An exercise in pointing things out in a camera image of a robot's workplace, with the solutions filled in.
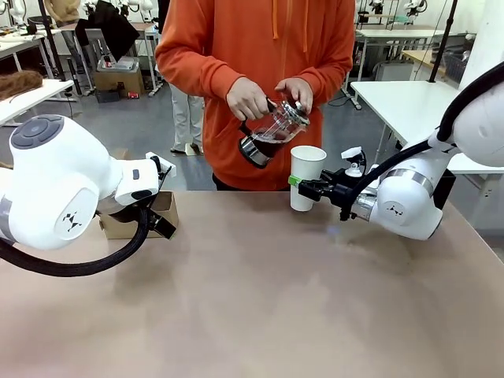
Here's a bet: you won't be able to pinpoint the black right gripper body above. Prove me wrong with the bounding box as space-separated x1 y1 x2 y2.
327 172 361 221

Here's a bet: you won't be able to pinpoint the white paper cup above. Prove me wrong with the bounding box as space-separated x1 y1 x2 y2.
290 145 328 213

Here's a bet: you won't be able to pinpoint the brown cardboard cup carrier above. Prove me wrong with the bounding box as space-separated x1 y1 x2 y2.
98 191 180 240

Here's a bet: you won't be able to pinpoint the glass french press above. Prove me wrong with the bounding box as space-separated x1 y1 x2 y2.
237 98 312 169

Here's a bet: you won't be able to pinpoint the orange sleeved right forearm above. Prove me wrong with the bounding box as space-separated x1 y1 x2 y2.
154 37 245 99

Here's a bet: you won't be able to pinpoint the orange sleeved left forearm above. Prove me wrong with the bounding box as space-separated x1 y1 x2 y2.
302 49 355 106

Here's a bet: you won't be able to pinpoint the person's left hand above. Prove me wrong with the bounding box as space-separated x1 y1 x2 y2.
274 77 314 116

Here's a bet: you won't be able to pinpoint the person's right hand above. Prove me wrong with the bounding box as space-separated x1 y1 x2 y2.
226 76 277 121

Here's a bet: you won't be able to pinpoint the large white side table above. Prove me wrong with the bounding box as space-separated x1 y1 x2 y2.
350 80 504 175

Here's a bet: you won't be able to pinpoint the background person white trousers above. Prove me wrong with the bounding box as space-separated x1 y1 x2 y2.
169 80 206 155

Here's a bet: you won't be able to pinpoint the grey cabinet box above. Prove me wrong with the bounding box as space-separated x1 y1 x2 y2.
372 61 415 82

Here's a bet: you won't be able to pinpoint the brown cardboard box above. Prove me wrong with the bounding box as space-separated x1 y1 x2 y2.
93 69 145 99

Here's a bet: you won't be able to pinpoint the orange hoodie torso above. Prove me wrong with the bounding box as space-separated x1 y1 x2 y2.
154 0 355 192

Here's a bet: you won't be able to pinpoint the white back table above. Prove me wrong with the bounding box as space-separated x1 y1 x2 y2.
355 28 447 80

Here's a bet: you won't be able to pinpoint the grey plastic bin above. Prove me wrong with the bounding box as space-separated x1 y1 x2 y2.
96 55 141 74

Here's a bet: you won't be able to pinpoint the black slanted stand pole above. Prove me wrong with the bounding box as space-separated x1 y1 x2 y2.
428 0 460 83

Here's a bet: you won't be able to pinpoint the white table with fur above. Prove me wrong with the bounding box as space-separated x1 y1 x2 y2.
0 78 76 127

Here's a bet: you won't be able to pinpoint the brown furry object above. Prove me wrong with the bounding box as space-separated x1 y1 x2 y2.
0 69 44 102

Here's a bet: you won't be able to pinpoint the black hanging cloth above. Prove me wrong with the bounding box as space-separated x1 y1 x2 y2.
74 0 141 64

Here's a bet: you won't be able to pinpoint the black tripod pole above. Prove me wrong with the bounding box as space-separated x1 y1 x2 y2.
38 0 69 82

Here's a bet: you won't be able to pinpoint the background person brown jacket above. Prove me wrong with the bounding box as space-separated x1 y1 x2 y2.
43 0 83 72

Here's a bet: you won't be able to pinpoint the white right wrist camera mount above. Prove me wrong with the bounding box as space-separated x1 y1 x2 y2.
340 146 367 178

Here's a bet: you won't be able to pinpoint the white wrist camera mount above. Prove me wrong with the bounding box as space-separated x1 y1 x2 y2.
340 146 367 178
145 152 176 179

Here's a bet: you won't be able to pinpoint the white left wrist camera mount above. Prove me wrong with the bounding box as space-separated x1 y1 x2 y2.
145 152 176 179

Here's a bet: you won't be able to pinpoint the black right arm cable sleeve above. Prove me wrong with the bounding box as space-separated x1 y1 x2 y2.
340 61 504 221

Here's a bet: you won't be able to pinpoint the short black post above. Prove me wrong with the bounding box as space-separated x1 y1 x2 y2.
68 57 83 96

